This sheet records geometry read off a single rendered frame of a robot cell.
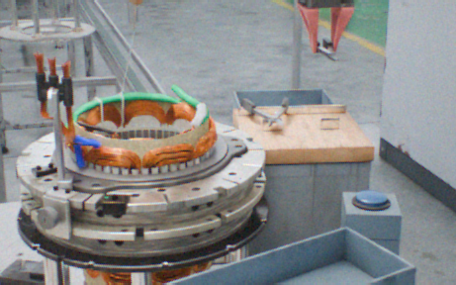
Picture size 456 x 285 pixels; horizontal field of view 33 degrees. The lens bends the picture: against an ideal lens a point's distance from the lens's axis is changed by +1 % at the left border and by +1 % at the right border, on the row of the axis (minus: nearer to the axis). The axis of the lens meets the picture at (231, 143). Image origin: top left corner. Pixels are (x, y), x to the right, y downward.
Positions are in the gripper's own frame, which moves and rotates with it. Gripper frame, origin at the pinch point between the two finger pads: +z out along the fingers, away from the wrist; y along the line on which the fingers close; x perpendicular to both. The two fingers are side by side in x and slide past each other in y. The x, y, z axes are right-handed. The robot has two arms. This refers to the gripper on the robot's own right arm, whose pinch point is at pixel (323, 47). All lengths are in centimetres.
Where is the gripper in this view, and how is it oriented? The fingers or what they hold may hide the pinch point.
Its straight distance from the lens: 120.8
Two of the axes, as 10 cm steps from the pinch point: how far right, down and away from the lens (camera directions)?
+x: 1.1, 3.3, -9.4
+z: 0.2, 9.4, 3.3
